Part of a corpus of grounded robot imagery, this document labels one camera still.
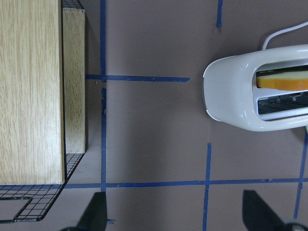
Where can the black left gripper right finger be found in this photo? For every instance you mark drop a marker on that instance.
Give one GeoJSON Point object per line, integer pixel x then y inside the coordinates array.
{"type": "Point", "coordinates": [258, 216]}

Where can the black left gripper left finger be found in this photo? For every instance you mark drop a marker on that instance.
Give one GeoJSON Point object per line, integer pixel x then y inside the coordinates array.
{"type": "Point", "coordinates": [94, 217]}

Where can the white toaster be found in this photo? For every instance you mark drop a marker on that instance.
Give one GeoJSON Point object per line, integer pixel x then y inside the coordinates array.
{"type": "Point", "coordinates": [231, 94]}

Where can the bread slice in toaster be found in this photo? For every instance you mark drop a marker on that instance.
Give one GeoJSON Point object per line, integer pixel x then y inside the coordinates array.
{"type": "Point", "coordinates": [289, 81]}

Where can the wooden box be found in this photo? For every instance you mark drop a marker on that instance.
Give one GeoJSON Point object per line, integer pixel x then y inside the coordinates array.
{"type": "Point", "coordinates": [36, 91]}

